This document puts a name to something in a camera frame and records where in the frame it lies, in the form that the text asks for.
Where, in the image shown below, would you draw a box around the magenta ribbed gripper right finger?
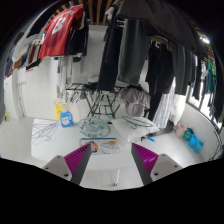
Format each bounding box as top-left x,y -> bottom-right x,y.
131,143 -> 182,185

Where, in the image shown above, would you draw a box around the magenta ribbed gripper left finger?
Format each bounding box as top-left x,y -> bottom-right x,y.
43,144 -> 91,185

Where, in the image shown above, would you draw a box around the folded patterned towel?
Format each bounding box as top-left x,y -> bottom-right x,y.
80,138 -> 120,155

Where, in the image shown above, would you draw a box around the blue clothes peg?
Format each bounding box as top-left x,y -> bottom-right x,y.
147,136 -> 155,142

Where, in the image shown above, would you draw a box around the white folded cloth pile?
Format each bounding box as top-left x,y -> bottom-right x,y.
112,117 -> 160,142

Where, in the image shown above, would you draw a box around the pink plastic bucket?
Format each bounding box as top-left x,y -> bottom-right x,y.
175,123 -> 187,138

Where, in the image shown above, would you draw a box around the blue detergent bottle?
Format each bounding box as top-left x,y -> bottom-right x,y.
60,107 -> 74,128

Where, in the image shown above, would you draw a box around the blue plastic container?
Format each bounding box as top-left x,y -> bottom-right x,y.
188,134 -> 198,147

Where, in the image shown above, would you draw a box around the teal plastic container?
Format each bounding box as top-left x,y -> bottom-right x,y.
183,128 -> 194,141

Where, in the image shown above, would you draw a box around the yellow detergent bottle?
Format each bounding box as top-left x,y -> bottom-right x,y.
56,103 -> 65,121

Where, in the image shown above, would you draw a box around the grey shirt on rack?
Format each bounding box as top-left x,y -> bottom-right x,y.
119,88 -> 150,117

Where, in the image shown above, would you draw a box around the black folding drying rack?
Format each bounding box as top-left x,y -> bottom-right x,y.
66,83 -> 122,118

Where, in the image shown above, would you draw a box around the black hanging garment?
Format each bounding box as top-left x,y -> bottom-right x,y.
97,14 -> 123,91

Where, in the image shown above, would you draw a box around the dark green hanging trousers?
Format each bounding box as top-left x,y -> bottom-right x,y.
117,19 -> 151,85

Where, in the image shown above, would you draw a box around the red football jersey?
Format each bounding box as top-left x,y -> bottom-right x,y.
38,5 -> 83,59

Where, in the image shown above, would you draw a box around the pile of wire hangers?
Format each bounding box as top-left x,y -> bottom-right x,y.
31,121 -> 59,145

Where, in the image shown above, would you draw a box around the dark wire hanger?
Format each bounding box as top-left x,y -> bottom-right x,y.
122,116 -> 154,128

